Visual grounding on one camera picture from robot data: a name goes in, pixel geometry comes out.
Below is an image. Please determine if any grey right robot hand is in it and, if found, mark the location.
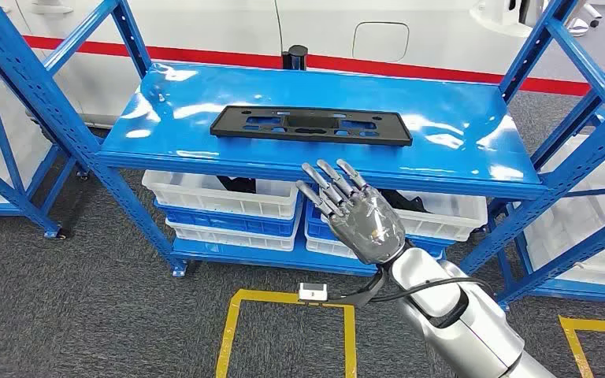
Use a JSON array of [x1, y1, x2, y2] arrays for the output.
[[295, 158, 406, 265]]

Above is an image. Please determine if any black cylindrical post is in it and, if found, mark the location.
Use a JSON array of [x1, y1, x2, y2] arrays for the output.
[[282, 45, 309, 71]]

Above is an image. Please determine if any long black plastic part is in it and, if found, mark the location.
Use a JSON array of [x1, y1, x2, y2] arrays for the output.
[[209, 105, 414, 147]]

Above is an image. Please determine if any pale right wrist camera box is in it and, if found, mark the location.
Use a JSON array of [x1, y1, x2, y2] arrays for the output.
[[299, 283, 328, 302]]

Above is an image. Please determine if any blue plastic crate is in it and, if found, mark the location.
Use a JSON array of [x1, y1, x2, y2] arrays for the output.
[[305, 200, 455, 257], [154, 200, 303, 239]]

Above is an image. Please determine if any white vehicle body red stripe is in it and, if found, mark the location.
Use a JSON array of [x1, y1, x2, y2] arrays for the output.
[[0, 0, 605, 129]]

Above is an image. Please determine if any black part in crate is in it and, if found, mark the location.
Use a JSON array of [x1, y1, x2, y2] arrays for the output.
[[216, 176, 258, 194], [380, 188, 429, 214]]

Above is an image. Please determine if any white chair base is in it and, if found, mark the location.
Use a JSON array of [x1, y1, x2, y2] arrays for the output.
[[566, 2, 603, 38]]

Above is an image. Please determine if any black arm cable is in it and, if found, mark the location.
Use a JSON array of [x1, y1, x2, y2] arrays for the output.
[[328, 269, 494, 309]]

